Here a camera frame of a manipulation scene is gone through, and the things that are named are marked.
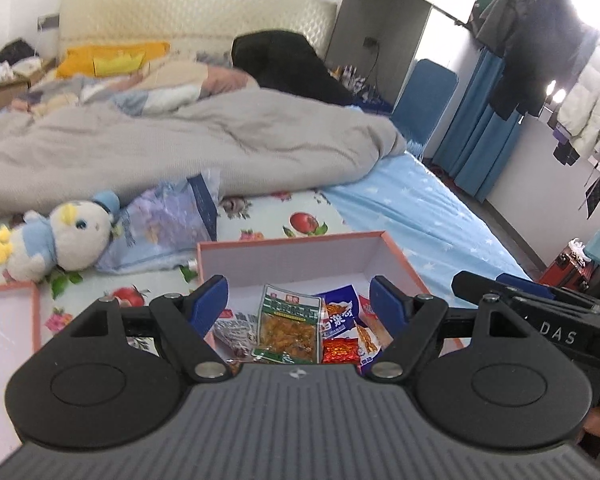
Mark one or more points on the brown cardboard carton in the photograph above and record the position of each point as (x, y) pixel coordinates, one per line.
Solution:
(0, 102)

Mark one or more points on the silver snack packet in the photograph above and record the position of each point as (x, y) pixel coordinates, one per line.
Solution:
(235, 335)

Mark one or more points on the row of small bottles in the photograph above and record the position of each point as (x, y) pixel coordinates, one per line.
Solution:
(352, 77)

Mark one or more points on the yellow pillow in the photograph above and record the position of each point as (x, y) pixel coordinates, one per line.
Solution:
(105, 57)

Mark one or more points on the blue curtain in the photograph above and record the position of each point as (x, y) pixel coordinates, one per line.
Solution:
(475, 135)

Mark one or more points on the black garment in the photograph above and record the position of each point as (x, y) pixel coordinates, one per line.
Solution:
(280, 60)

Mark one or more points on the white shoes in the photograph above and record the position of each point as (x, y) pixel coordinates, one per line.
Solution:
(578, 249)

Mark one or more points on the cream padded headboard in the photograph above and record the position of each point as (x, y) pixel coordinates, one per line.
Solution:
(180, 15)

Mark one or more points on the patchwork quilt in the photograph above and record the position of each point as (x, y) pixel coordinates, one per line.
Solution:
(170, 92)

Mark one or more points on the grey hanging jacket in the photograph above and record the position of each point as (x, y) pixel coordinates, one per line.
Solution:
(505, 10)

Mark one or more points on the pile of clothes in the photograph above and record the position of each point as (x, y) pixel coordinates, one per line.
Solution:
(5, 60)

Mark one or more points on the large blue purple snack bag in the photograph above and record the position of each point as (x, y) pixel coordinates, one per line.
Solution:
(165, 225)

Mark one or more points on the orange box lid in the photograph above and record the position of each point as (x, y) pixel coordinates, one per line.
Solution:
(5, 340)

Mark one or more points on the white and blue plush toy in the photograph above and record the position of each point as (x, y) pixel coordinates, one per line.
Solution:
(75, 240)

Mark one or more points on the red suitcase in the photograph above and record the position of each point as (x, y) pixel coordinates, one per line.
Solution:
(560, 266)

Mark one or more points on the black hanging coat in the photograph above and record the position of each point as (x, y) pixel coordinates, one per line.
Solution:
(540, 50)

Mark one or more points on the blue chair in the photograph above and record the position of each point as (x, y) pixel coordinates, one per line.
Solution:
(422, 100)

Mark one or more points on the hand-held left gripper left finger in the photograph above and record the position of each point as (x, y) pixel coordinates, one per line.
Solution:
(212, 301)

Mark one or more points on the orange snack packet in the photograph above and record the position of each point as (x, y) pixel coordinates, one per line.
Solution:
(369, 310)

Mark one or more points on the small white bottle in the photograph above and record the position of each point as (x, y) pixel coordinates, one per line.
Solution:
(193, 263)

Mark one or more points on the orange cardboard box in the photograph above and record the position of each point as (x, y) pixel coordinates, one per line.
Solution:
(290, 265)

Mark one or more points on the white puffer jacket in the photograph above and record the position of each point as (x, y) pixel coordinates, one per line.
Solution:
(590, 100)

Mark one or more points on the blue star bed sheet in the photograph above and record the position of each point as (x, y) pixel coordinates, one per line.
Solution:
(420, 210)

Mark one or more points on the red foil snack packet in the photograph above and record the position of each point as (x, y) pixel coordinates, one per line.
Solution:
(341, 351)

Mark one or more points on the wall socket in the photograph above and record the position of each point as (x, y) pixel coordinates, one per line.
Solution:
(48, 22)

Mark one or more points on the green snack packet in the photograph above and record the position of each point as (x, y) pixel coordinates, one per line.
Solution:
(287, 330)

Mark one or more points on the floral mat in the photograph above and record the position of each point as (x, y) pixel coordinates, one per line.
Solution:
(270, 220)

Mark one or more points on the white open cabinet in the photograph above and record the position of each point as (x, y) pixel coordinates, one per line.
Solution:
(360, 15)

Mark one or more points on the blue and white snack packet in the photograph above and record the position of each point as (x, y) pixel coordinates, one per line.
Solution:
(340, 310)

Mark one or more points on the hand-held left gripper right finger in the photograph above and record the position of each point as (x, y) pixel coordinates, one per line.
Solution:
(385, 303)

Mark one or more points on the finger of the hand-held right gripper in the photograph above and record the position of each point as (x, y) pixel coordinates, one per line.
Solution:
(525, 287)
(472, 285)

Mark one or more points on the grey blanket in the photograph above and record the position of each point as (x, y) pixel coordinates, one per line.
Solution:
(205, 140)

